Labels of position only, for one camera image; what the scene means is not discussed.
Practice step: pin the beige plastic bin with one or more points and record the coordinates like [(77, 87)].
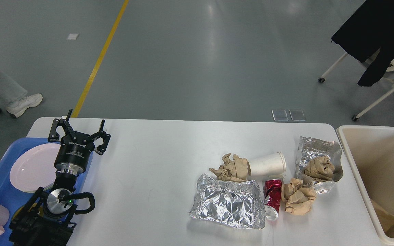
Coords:
[(370, 152)]

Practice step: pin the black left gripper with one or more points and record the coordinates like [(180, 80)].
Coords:
[(74, 155)]

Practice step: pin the clear floor plate left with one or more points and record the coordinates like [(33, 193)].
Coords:
[(280, 115)]

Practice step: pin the black cloth on rack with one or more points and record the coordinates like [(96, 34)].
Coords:
[(368, 30)]

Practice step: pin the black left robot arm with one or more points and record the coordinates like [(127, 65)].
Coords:
[(45, 220)]

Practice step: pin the teal mug yellow inside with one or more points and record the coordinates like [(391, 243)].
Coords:
[(26, 211)]

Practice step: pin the large foil sheet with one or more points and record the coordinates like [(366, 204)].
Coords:
[(237, 205)]

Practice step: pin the crushed red soda can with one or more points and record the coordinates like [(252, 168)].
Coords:
[(272, 197)]

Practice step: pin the brown paper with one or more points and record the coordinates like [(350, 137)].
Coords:
[(320, 169), (298, 198), (236, 170)]

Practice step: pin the blue plastic tray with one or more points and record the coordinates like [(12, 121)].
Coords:
[(13, 198)]

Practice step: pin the person legs at left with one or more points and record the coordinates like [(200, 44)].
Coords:
[(14, 96)]

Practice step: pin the clear floor plate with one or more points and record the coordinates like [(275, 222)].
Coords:
[(280, 115), (297, 115)]

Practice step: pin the pink plate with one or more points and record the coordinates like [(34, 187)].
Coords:
[(35, 168)]

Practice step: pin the small crumpled foil sheet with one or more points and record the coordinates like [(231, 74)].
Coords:
[(310, 148)]

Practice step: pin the white paper cup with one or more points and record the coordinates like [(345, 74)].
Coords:
[(272, 164)]

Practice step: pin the clear floor plate right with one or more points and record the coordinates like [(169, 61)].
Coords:
[(297, 115)]

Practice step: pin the brown paper bag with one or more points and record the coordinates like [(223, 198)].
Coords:
[(385, 218)]

